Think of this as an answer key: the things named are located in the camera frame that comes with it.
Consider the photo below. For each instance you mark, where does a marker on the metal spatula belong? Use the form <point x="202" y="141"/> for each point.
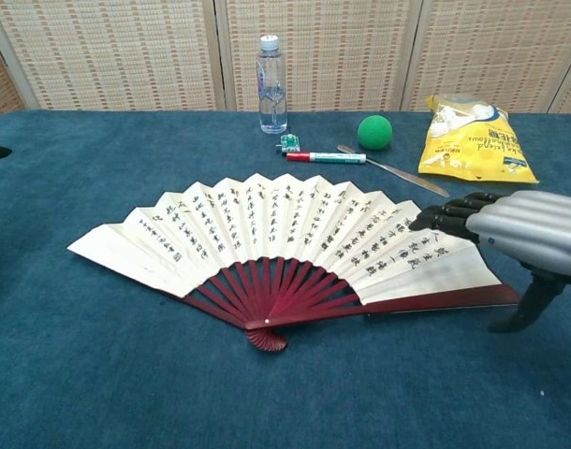
<point x="402" y="174"/>

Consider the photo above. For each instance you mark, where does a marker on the yellow snack bag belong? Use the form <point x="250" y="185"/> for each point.
<point x="477" y="149"/>

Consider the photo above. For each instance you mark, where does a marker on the paper folding fan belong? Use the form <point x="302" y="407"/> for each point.
<point x="267" y="224"/>

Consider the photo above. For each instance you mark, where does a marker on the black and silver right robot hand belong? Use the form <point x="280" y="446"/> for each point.
<point x="538" y="229"/>

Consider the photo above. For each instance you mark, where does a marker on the green foam ball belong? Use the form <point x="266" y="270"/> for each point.
<point x="374" y="133"/>

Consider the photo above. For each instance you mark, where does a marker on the white marker pen red cap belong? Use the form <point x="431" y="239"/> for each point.
<point x="332" y="158"/>

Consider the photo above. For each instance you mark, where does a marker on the clear plastic water bottle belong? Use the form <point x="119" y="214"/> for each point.
<point x="272" y="93"/>

